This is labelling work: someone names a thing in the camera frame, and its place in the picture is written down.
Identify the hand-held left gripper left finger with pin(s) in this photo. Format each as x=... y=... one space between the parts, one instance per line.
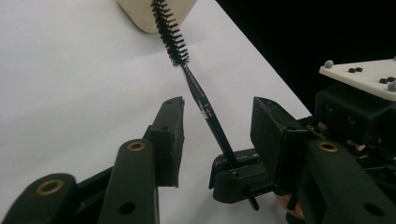
x=166 y=140

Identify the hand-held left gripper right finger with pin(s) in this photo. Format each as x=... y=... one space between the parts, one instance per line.
x=277 y=146

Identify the black mascara brush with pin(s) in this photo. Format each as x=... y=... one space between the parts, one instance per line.
x=202 y=104

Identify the beige square cup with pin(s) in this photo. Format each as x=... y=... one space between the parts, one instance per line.
x=146 y=15

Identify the white table cover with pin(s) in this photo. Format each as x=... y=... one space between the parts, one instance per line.
x=77 y=93

